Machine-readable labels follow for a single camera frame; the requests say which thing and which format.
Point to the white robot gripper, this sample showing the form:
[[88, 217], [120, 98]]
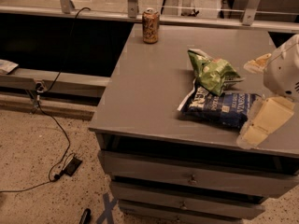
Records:
[[282, 73]]

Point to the metal clamp bracket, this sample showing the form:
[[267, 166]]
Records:
[[40, 87]]

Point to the top grey drawer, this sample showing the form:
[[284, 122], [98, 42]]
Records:
[[197, 175]]

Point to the white paper packet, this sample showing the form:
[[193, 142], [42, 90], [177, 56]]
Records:
[[7, 66]]

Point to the black power adapter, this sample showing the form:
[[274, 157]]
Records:
[[72, 166]]

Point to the orange soda can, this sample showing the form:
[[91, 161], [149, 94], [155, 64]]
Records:
[[150, 25]]

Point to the grey drawer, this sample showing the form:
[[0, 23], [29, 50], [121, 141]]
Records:
[[197, 175], [185, 201], [174, 214]]

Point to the black marker pen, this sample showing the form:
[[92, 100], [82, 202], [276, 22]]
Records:
[[86, 217]]

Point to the grey metal rail beam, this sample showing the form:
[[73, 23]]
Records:
[[66, 83]]

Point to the blue chip bag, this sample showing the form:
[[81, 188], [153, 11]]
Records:
[[230, 109]]

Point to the green chip bag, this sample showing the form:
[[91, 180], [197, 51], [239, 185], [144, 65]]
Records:
[[215, 75]]

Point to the middle grey drawer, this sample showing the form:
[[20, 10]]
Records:
[[185, 201]]

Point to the bottom grey drawer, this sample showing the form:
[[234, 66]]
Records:
[[174, 214]]

